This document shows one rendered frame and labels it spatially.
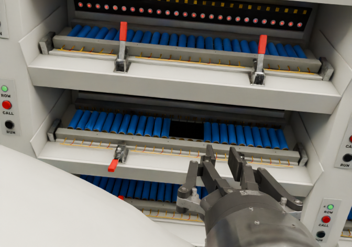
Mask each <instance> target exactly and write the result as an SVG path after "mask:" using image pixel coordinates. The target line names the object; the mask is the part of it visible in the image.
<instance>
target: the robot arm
mask: <svg viewBox="0 0 352 247"><path fill-rule="evenodd" d="M215 163H216V158H215V155H214V151H213V148H212V145H210V144H207V147H206V155H203V156H201V159H200V163H199V162H198V161H195V160H191V161H190V162H189V167H188V173H187V176H186V181H185V183H184V184H183V185H182V186H181V187H180V188H179V189H178V195H177V205H176V212H178V213H186V212H187V211H188V210H189V209H190V210H193V211H196V212H198V213H199V217H200V219H201V220H202V221H203V222H204V224H205V232H206V239H205V246H204V247H321V246H320V245H319V243H318V242H317V241H316V239H315V238H314V237H313V235H312V234H311V232H310V231H309V230H308V228H307V227H306V226H305V225H304V224H303V223H302V222H301V221H300V218H301V214H302V209H303V202H301V201H300V200H298V199H296V198H295V197H293V196H292V195H290V194H289V193H288V192H287V191H286V190H285V189H284V188H283V187H282V186H281V185H280V184H279V183H278V182H277V181H276V180H275V178H274V177H273V176H272V175H271V174H270V173H269V172H268V171H267V170H266V169H265V168H263V167H258V168H257V170H255V169H253V168H252V166H250V165H249V164H247V162H246V161H245V160H243V159H241V158H240V156H239V155H238V153H237V151H236V149H235V148H234V147H230V149H229V156H228V166H229V168H230V171H231V173H232V176H233V178H234V181H237V182H240V186H241V189H234V188H233V187H231V186H230V185H229V184H228V182H227V181H226V179H222V178H221V176H220V175H219V173H218V172H217V170H216V169H215ZM197 176H200V177H201V179H202V182H203V184H204V186H205V188H206V190H207V192H208V195H207V196H205V197H204V198H202V199H199V195H198V194H197V189H196V187H195V186H196V178H197ZM240 178H241V180H240ZM0 247H197V246H194V245H193V244H191V243H189V242H187V241H186V240H184V239H182V238H180V237H178V236H176V235H175V234H173V233H171V232H169V231H167V230H165V229H164V228H162V227H161V226H159V225H158V224H156V223H155V222H153V221H152V220H150V219H149V218H148V217H147V216H145V215H144V214H143V213H142V212H141V211H139V210H138V209H137V208H135V207H134V206H132V205H130V204H128V203H127V202H125V201H123V200H121V199H119V198H117V197H116V196H114V195H112V194H110V193H109V192H107V191H105V190H103V189H101V188H99V187H97V186H95V185H93V184H91V183H89V182H87V181H85V180H83V179H81V178H79V177H77V176H75V175H72V174H70V173H67V172H66V171H64V170H61V169H59V168H56V167H54V166H52V165H49V164H47V163H45V162H42V161H40V160H38V159H35V158H33V157H30V156H28V155H26V154H23V153H20V152H18V151H15V150H13V149H10V148H8V147H5V146H3V145H0Z"/></svg>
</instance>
